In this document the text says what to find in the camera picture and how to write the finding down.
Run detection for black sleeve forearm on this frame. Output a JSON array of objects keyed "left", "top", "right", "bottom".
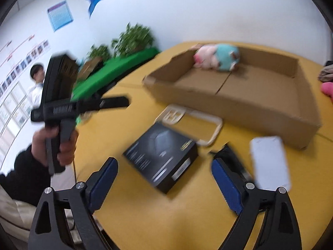
[{"left": 1, "top": 146, "right": 51, "bottom": 206}]

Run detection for blue wall poster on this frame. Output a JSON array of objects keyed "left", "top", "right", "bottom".
[{"left": 47, "top": 0, "right": 73, "bottom": 32}]

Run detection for pink pig plush teal shirt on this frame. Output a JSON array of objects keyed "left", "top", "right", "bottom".
[{"left": 192, "top": 44, "right": 240, "bottom": 72}]

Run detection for white clear phone case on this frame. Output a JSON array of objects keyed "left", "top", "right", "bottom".
[{"left": 155, "top": 104, "right": 223, "bottom": 147}]

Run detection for potted green plant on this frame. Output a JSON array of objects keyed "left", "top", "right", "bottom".
[{"left": 111, "top": 23, "right": 155, "bottom": 57}]

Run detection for white power bank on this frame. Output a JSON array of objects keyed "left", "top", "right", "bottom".
[{"left": 250, "top": 136, "right": 292, "bottom": 191}]

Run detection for black sunglasses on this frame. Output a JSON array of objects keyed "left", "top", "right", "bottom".
[{"left": 209, "top": 142, "right": 254, "bottom": 184}]

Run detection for pink strawberry bear plush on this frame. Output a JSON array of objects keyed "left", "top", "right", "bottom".
[{"left": 321, "top": 82, "right": 333, "bottom": 100}]

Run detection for person's left hand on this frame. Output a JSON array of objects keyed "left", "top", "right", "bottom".
[{"left": 31, "top": 126, "right": 79, "bottom": 167}]

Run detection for small potted plant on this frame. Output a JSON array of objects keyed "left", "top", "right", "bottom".
[{"left": 87, "top": 45, "right": 112, "bottom": 61}]

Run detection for black charger box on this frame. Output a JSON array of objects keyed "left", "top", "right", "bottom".
[{"left": 123, "top": 122, "right": 198, "bottom": 194}]

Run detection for small cardboard box on bench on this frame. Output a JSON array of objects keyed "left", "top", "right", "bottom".
[{"left": 77, "top": 56, "right": 104, "bottom": 81}]

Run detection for green covered bench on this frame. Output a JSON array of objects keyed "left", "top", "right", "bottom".
[{"left": 72, "top": 47, "right": 160, "bottom": 99}]

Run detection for person in white shirt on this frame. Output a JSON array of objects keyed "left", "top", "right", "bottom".
[{"left": 27, "top": 63, "right": 45, "bottom": 108}]

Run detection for cardboard tray box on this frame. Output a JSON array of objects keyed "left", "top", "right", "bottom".
[{"left": 143, "top": 47, "right": 322, "bottom": 148}]

